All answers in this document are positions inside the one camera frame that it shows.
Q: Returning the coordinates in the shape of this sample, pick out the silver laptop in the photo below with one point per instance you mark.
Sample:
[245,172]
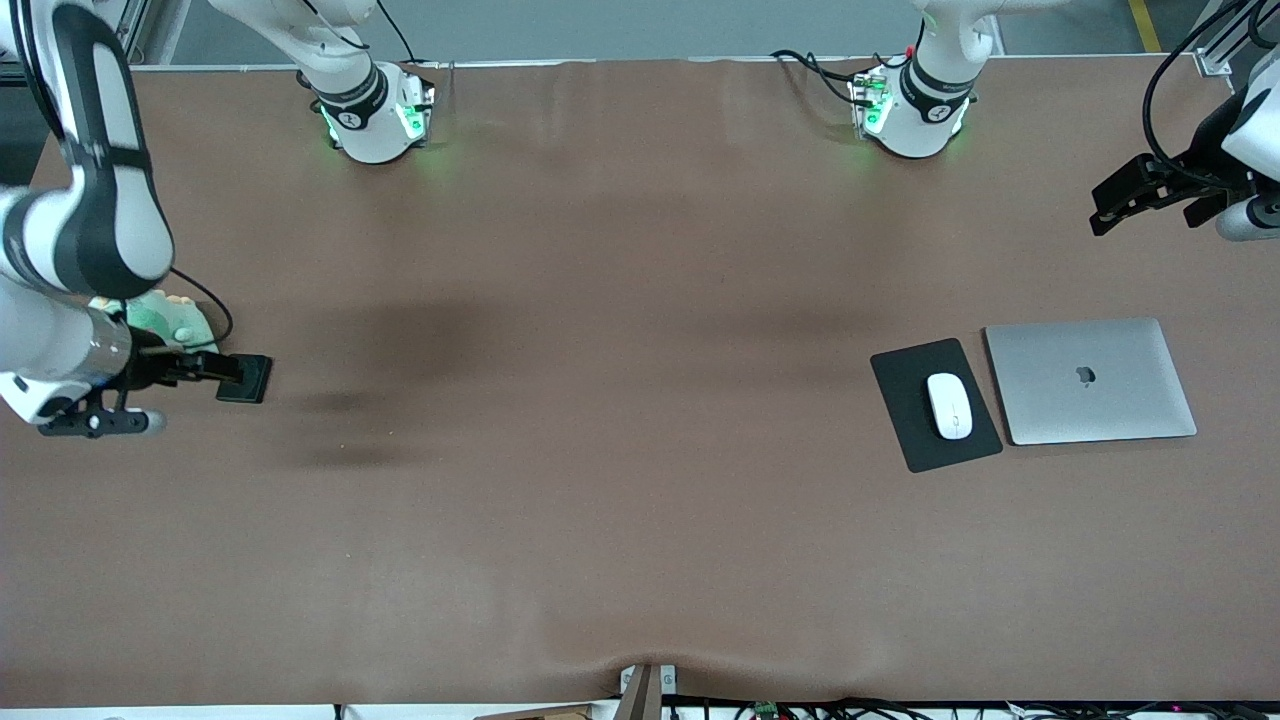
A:
[1090,380]

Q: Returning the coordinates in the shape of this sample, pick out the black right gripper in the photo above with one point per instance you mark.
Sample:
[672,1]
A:
[150,368]

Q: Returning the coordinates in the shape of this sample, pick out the small black square box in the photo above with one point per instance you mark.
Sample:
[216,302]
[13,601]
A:
[250,388]

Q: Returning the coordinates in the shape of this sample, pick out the brown camera mount bracket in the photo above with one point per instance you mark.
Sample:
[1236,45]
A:
[645,695]

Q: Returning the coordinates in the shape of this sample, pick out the small green circuit board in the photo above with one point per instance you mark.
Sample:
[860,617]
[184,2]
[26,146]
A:
[767,710]

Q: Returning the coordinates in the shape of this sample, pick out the aluminium frame profile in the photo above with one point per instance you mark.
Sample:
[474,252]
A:
[140,30]
[1218,55]

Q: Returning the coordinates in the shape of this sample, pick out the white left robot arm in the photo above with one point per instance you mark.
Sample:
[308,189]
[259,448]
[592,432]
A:
[920,110]

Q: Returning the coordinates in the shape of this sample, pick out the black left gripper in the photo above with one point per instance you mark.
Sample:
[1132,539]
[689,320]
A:
[1203,170]

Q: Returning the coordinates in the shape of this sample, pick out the white computer mouse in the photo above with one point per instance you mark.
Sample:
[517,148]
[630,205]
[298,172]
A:
[949,405]

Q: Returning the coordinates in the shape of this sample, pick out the green dinosaur plush toy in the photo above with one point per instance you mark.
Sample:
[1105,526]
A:
[175,318]

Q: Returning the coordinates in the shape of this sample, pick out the black mouse pad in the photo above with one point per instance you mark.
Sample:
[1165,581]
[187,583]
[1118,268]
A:
[900,400]

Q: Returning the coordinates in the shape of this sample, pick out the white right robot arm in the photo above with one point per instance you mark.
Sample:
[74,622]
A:
[110,200]

